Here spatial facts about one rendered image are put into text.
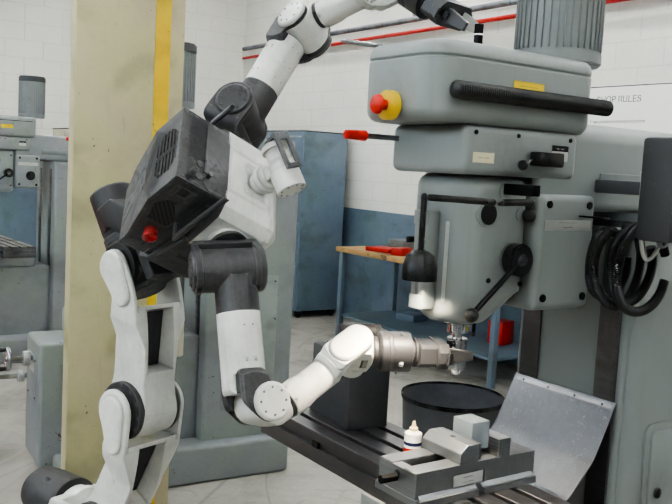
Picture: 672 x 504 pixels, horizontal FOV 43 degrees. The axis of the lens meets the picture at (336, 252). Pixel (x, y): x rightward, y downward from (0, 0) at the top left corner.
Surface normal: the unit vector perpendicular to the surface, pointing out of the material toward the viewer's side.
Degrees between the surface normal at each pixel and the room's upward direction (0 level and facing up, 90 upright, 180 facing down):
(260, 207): 58
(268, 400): 70
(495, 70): 90
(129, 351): 90
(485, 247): 90
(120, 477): 115
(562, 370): 90
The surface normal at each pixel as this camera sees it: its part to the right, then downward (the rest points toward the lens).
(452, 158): -0.82, 0.01
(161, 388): 0.80, -0.06
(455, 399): -0.18, 0.02
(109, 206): -0.60, 0.04
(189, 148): 0.70, -0.44
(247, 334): 0.50, -0.23
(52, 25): 0.56, 0.11
